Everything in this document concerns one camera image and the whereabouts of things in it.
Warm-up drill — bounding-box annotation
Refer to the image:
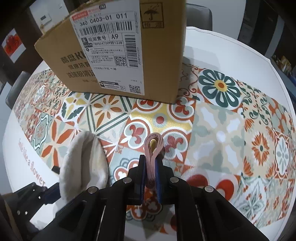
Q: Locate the pink hair band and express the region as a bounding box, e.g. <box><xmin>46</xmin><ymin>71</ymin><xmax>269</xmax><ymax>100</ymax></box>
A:
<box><xmin>144</xmin><ymin>133</ymin><xmax>164</xmax><ymax>189</ymax></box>

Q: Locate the grey dining chair far left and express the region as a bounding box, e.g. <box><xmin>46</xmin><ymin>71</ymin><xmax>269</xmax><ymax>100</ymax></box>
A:
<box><xmin>6</xmin><ymin>71</ymin><xmax>31</xmax><ymax>110</ymax></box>

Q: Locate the brown cardboard box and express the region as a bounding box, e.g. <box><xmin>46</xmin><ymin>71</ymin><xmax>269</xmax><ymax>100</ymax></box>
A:
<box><xmin>35</xmin><ymin>1</ymin><xmax>186</xmax><ymax>103</ymax></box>

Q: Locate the white shipping label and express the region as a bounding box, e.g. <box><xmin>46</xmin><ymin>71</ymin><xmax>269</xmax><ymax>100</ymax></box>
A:
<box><xmin>69</xmin><ymin>1</ymin><xmax>144</xmax><ymax>95</ymax></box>

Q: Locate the white fluffy cloth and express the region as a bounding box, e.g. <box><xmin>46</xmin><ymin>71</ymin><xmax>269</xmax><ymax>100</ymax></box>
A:
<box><xmin>59</xmin><ymin>131</ymin><xmax>109</xmax><ymax>202</ymax></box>

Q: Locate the grey dining chair middle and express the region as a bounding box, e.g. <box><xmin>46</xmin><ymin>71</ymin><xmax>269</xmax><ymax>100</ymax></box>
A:
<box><xmin>186</xmin><ymin>3</ymin><xmax>213</xmax><ymax>31</ymax></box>

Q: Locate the grey dining chair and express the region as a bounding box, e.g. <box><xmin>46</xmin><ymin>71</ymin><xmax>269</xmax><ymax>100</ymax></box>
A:
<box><xmin>6</xmin><ymin>71</ymin><xmax>31</xmax><ymax>110</ymax></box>
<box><xmin>186</xmin><ymin>3</ymin><xmax>213</xmax><ymax>31</ymax></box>

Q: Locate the red paper door decoration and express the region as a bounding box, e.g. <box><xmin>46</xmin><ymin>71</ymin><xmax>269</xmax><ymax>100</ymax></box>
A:
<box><xmin>1</xmin><ymin>29</ymin><xmax>26</xmax><ymax>63</ymax></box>

